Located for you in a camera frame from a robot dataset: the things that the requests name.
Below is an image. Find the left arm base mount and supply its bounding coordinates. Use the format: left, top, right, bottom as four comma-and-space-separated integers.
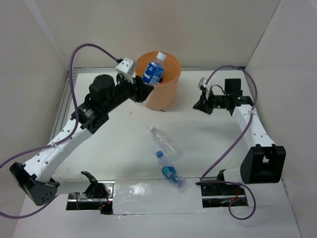
66, 172, 115, 215

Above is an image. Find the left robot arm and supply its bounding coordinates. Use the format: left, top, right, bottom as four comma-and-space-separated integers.
9, 73, 154, 206

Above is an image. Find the orange plastic bin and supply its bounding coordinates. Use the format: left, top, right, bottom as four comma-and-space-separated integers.
135, 51, 181, 111

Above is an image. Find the blue label clear bottle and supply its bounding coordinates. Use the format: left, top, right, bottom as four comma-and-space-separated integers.
142, 51, 167, 105

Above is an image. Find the aluminium frame rail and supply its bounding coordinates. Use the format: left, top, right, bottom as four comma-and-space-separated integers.
51, 66, 252, 138

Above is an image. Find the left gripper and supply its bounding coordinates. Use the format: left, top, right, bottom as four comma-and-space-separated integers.
104, 73, 154, 113

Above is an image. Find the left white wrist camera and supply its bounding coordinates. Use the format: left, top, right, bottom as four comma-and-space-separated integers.
115, 58, 137, 84

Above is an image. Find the blue cap crushed bottle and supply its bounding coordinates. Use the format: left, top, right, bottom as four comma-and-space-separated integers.
156, 151, 186, 192

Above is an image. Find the clear white cap bottle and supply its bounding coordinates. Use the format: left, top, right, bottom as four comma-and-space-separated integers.
149, 126, 182, 161

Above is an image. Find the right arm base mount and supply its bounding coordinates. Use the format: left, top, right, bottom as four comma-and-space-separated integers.
196, 179, 248, 208

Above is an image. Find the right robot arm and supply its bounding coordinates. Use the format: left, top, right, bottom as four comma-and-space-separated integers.
193, 78, 286, 194

